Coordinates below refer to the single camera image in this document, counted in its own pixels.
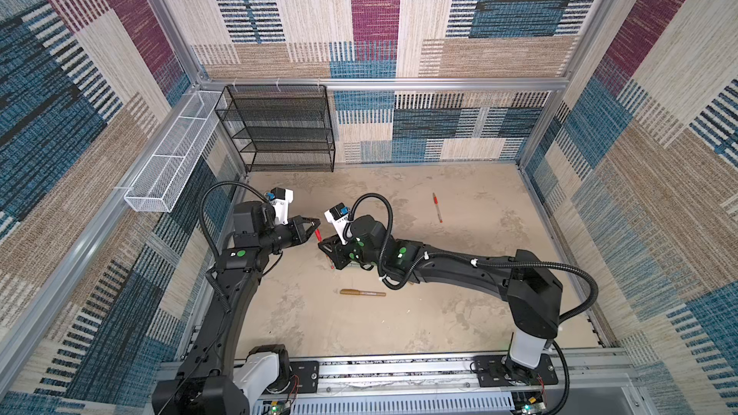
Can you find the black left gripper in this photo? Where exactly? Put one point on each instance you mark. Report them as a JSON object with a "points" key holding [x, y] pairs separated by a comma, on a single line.
{"points": [[294, 229]]}

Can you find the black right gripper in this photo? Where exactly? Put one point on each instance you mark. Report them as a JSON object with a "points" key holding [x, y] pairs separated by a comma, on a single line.
{"points": [[336, 249]]}

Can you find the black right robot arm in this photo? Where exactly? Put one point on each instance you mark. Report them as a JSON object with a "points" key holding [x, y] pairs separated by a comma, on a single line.
{"points": [[526, 284]]}

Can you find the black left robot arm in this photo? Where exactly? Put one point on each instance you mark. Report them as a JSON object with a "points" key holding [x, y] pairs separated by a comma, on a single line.
{"points": [[208, 382]]}

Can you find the gold marker bottom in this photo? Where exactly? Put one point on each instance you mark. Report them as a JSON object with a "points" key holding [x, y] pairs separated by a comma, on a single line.
{"points": [[357, 292]]}

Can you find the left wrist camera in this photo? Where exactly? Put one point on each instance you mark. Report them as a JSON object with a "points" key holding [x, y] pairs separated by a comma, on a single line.
{"points": [[280, 199]]}

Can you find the black wire mesh shelf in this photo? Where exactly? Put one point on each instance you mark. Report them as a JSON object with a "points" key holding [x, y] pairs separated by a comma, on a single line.
{"points": [[279, 128]]}

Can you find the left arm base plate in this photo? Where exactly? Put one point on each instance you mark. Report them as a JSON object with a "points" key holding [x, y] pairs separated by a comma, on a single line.
{"points": [[301, 377]]}

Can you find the white wire mesh basket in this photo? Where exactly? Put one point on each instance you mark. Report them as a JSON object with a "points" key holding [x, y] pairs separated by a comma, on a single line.
{"points": [[159, 185]]}

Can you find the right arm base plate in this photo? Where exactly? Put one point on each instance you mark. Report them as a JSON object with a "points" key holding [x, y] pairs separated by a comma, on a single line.
{"points": [[497, 371]]}

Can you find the aluminium front rail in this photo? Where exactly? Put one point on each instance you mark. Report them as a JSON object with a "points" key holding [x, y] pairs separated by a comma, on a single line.
{"points": [[590, 382]]}

